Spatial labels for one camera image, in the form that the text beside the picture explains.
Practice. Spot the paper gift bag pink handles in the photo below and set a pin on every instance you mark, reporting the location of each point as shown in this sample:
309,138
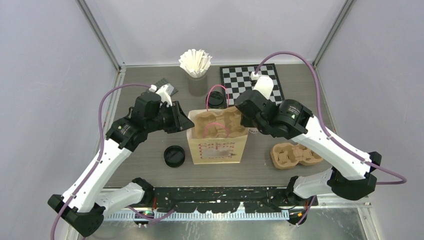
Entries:
216,150

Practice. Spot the aluminium frame rail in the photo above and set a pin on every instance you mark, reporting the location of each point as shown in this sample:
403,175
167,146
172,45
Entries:
212,216

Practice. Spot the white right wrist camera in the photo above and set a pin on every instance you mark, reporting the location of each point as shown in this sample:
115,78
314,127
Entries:
263,84

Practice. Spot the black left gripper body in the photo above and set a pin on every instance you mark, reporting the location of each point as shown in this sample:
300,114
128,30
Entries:
155,123

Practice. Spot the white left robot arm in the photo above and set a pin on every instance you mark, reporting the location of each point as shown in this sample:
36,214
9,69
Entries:
119,143

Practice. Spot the black white chessboard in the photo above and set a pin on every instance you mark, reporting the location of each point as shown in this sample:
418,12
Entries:
236,79

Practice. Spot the grey straw holder cup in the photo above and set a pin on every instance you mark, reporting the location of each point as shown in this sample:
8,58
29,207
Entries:
198,86

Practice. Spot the black coffee cup lid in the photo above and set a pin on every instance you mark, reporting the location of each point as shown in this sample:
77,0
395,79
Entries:
216,100

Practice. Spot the white paper cup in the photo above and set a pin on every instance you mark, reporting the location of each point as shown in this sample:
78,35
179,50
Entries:
253,130

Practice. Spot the grey lego baseplate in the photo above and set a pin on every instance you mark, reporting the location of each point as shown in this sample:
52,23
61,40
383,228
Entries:
165,82

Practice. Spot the white wrapped straws bundle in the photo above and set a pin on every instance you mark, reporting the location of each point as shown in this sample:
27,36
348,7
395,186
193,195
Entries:
195,62

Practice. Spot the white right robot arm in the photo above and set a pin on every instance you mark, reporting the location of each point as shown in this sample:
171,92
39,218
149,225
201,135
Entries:
349,178

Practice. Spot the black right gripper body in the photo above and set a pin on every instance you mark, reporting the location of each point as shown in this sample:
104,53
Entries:
250,123

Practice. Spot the brown pulp cup carrier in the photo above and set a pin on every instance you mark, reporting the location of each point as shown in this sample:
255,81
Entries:
287,155
217,123

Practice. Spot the stack of black lids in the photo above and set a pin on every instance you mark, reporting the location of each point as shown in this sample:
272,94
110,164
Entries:
174,156

